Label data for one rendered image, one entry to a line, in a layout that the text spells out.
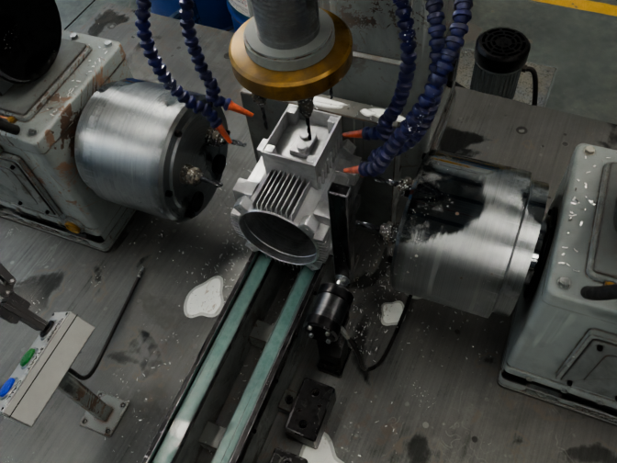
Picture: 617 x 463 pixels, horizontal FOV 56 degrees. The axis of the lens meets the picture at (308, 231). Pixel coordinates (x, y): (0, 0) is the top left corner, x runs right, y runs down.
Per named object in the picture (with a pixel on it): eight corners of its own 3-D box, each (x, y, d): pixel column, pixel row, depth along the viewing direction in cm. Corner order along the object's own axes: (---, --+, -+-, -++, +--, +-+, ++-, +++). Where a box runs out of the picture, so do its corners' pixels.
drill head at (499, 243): (385, 195, 119) (388, 106, 98) (596, 251, 108) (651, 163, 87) (342, 298, 107) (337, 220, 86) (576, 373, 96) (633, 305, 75)
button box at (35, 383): (79, 327, 98) (52, 310, 96) (96, 326, 93) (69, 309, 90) (16, 423, 90) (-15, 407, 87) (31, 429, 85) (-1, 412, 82)
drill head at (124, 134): (115, 124, 137) (71, 36, 117) (254, 161, 127) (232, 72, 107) (52, 205, 125) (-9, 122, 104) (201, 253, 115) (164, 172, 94)
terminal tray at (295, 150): (291, 130, 110) (287, 103, 104) (344, 144, 107) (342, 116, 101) (264, 177, 104) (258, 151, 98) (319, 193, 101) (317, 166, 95)
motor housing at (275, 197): (281, 176, 124) (269, 111, 108) (365, 200, 118) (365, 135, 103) (240, 252, 114) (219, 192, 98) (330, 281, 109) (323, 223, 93)
